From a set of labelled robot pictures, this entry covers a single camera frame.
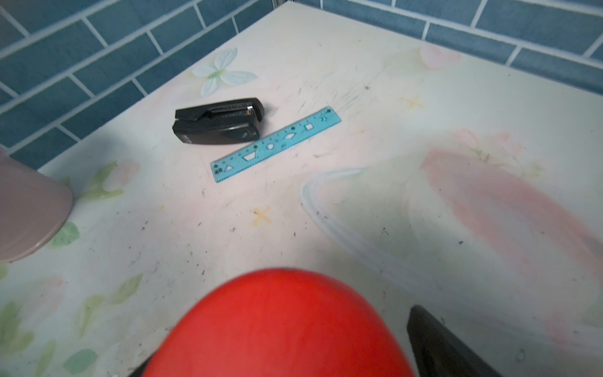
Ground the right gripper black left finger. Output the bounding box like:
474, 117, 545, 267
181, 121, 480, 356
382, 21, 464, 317
128, 355, 153, 377

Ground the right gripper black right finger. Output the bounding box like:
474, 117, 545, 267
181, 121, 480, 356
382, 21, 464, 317
407, 305, 500, 377

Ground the red jar lid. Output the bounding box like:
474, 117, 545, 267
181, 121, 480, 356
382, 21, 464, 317
144, 269, 413, 376

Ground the pink pen holder cup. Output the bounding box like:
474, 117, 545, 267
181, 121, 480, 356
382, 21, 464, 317
1, 153, 74, 262

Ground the teal ruler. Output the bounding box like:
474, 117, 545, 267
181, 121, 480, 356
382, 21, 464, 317
210, 106, 342, 183

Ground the black stapler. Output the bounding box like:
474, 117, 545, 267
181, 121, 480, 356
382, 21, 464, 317
172, 97, 265, 145

